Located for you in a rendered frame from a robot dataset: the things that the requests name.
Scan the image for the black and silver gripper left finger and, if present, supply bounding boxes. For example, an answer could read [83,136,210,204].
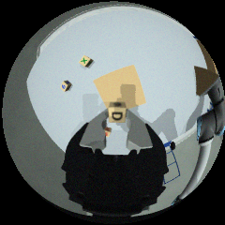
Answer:
[61,109,109,171]

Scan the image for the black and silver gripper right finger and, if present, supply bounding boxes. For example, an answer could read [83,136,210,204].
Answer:
[126,109,169,174]

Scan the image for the tan square mat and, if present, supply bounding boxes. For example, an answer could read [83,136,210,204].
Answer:
[93,65,146,109]

